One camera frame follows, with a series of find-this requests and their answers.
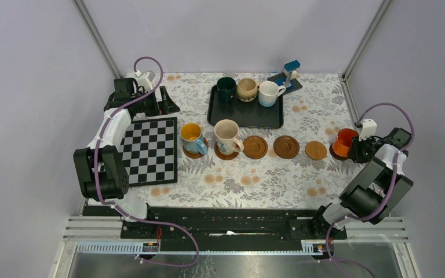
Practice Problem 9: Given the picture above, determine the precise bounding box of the orange mug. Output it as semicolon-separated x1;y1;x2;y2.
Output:
331;128;359;160

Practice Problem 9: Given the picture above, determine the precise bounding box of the white mug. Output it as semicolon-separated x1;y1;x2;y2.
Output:
258;81;286;107

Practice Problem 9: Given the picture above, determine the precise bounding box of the brown wooden coaster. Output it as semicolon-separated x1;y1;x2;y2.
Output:
183;137;209;159
243;136;268;159
273;136;300;159
214;143;239;160

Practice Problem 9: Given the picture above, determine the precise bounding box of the blue lego brick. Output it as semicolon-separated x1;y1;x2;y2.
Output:
283;60;301;72

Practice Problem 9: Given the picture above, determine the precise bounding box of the white slotted cable duct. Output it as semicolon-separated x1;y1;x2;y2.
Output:
76;242;326;255

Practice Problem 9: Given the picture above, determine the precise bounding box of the dark wooden coaster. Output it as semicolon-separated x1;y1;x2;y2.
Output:
329;144;348;161

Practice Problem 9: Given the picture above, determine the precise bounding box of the tall cream floral mug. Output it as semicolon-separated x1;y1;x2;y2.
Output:
214;119;245;155

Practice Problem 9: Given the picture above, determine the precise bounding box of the purple cable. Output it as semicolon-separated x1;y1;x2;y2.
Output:
93;56;201;269
324;102;416;278

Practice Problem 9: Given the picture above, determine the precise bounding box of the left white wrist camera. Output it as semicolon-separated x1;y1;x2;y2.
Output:
132;70;155;92

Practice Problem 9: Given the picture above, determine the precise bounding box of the black serving tray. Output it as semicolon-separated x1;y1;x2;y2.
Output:
207;85;284;129

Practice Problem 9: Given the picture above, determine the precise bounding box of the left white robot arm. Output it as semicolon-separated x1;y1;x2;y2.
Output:
73;77;180;238

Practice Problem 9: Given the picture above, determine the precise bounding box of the light wooden coaster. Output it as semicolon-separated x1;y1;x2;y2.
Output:
305;141;327;160

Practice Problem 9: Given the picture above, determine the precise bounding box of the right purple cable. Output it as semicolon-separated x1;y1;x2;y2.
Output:
324;102;416;278

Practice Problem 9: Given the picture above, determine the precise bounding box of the black white chessboard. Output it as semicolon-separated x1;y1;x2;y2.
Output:
119;117;178;187

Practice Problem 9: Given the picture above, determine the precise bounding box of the aluminium frame rail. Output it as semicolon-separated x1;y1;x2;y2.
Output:
63;216;408;243

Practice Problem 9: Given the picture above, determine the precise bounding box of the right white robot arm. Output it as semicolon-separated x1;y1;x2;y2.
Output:
309;127;414;239

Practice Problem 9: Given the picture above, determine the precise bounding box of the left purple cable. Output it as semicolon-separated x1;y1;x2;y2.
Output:
93;56;201;269

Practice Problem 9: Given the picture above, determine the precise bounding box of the blue mug yellow inside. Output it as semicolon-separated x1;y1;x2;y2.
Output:
180;123;204;146

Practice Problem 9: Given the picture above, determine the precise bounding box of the floral table cloth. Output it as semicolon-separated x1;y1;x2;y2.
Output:
129;74;361;209

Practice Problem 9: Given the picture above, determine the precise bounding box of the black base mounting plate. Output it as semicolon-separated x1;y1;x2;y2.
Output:
83;206;327;254

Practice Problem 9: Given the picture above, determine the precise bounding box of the white lego brick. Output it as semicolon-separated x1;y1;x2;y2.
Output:
283;69;297;90

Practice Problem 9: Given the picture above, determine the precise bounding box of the dark green mug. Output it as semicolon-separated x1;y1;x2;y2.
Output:
216;76;237;103

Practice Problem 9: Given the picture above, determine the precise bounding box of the beige mug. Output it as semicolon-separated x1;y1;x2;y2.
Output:
236;78;262;103

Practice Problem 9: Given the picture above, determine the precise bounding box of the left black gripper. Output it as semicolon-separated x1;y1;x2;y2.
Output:
131;86;180;117

